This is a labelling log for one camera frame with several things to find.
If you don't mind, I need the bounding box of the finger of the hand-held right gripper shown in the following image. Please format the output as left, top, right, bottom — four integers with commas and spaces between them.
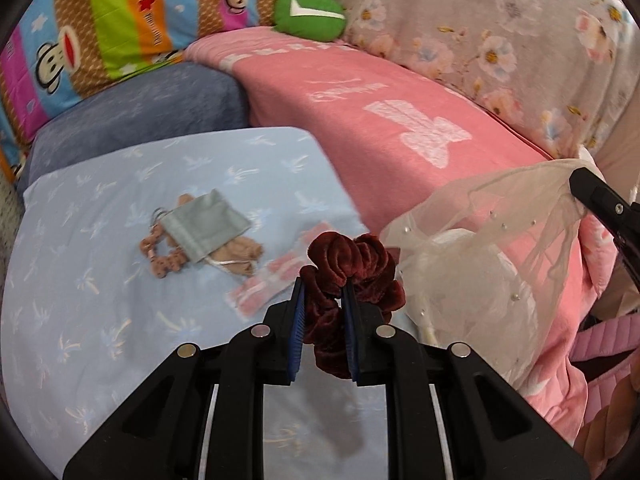
570, 166, 640, 283

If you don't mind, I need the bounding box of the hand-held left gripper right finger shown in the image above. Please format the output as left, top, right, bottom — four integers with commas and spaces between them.
341, 284, 593, 480

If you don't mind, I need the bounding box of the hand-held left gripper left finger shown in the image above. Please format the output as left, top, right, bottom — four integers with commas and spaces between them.
62, 277, 307, 480

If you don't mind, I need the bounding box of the dark red velvet scrunchie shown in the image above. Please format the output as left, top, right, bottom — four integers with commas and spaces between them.
299, 231, 407, 379

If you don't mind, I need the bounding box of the sheer white beaded cloth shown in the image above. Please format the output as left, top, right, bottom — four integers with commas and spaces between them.
380, 157, 601, 332

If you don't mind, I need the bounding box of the pink striped cloth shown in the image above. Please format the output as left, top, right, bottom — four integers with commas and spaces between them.
225, 220, 331, 319

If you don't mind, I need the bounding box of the pink quilted cloth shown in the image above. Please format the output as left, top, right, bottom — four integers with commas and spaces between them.
570, 317, 640, 382

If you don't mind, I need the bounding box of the grey fabric pouch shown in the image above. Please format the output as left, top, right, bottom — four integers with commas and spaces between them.
160, 189, 251, 265

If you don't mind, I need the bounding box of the pink blanket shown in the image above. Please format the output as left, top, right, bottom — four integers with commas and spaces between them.
185, 35, 617, 429

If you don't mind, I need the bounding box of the grey floral blanket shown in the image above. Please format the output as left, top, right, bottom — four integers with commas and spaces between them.
295, 0, 640, 161

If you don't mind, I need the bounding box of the blue-grey cushion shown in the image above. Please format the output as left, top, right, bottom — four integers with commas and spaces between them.
15, 62, 251, 192

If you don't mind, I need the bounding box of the green round cushion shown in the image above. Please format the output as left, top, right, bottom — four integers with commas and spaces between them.
272, 0, 347, 44

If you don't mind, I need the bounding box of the colourful monkey print pillow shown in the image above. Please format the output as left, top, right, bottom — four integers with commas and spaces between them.
0, 0, 306, 182

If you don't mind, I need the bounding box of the brown beaded keychain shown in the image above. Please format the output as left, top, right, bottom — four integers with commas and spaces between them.
139, 192, 194, 281

